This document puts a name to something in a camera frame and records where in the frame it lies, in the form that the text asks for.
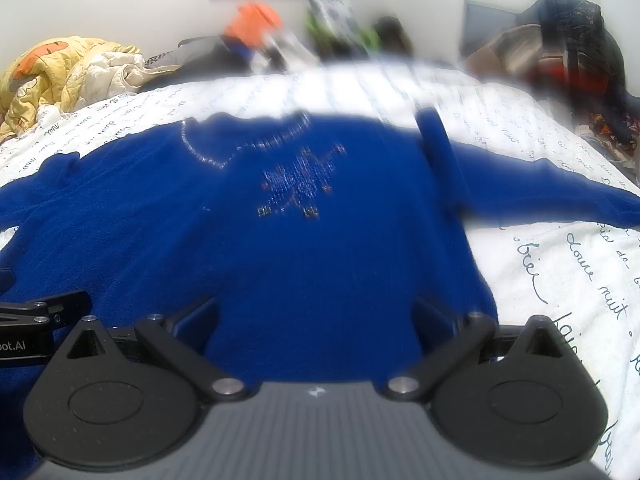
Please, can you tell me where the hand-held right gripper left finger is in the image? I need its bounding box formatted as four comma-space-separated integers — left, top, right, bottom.
66, 297, 249, 404

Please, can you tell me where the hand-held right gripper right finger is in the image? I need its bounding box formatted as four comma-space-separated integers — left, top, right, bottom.
387, 299, 567, 404

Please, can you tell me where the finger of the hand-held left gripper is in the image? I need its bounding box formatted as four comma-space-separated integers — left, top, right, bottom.
0, 291, 94, 333

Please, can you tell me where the blue cloth towel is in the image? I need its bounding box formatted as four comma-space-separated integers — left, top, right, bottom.
0, 108, 640, 480

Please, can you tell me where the pile of dark clothes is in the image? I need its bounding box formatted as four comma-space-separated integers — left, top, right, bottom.
470, 0, 640, 161

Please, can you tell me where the white script-printed bed sheet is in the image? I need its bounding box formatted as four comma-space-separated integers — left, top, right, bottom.
0, 57, 640, 480

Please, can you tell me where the yellow quilted blanket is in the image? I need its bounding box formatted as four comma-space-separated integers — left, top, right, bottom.
0, 35, 147, 143

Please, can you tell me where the grey and black garment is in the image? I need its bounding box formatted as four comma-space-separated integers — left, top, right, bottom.
144, 35, 261, 83

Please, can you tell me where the dark rounded item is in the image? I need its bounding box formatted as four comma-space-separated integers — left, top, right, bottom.
375, 16, 417, 57

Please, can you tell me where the grey flat board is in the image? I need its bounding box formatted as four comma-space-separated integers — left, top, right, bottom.
462, 0, 524, 57

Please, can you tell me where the orange cloth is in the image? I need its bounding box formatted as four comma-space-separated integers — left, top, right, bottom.
222, 2, 284, 44

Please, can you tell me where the green and white patterned item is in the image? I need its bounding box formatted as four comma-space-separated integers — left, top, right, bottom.
304, 0, 381, 57

